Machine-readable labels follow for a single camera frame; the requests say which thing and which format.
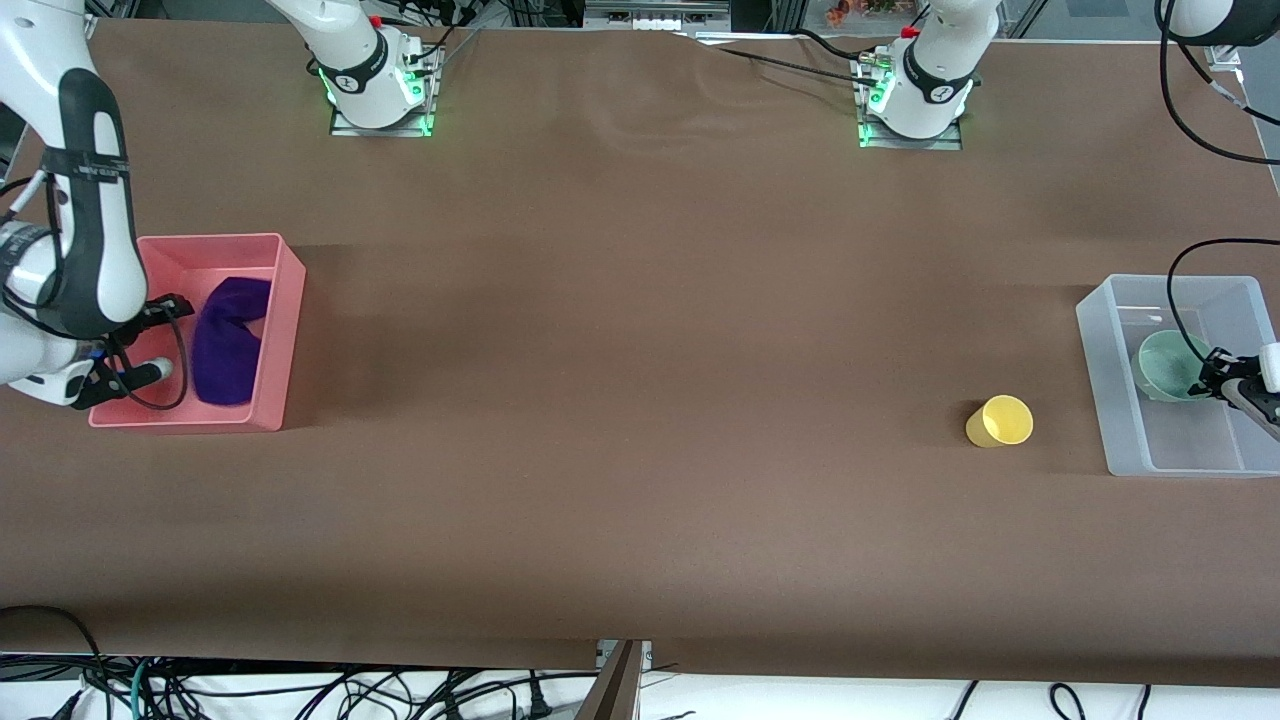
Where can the purple cloth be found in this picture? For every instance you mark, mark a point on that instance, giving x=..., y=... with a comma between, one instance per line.
x=225, y=350

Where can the brown table cover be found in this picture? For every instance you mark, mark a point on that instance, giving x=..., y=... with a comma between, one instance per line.
x=640, y=350

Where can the silver metal corner bracket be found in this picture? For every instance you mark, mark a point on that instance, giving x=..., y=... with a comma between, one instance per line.
x=1222, y=52

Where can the brown wooden post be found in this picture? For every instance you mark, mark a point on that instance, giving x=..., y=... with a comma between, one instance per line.
x=615, y=690

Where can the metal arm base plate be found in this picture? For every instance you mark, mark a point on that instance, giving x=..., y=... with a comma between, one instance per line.
x=400, y=130
x=945, y=143

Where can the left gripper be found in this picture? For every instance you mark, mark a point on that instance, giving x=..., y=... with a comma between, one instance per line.
x=1226, y=378

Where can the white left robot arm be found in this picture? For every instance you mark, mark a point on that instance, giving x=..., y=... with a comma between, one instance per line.
x=940, y=60

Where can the orange background object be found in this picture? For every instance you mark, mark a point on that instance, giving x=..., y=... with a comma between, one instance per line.
x=860, y=10

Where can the grey power strip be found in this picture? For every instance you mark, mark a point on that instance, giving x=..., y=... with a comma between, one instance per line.
x=655, y=14

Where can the pale green bowl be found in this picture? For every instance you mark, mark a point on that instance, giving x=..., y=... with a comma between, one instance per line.
x=1165, y=365

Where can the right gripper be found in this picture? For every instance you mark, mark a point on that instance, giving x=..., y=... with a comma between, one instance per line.
x=160, y=308

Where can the yellow plastic cup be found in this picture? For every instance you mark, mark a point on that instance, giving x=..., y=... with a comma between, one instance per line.
x=1005, y=420

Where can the clear plastic bin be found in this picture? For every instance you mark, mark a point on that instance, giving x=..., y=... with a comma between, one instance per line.
x=1120, y=400

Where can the pink plastic bin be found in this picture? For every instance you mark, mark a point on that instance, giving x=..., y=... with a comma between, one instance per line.
x=285, y=340

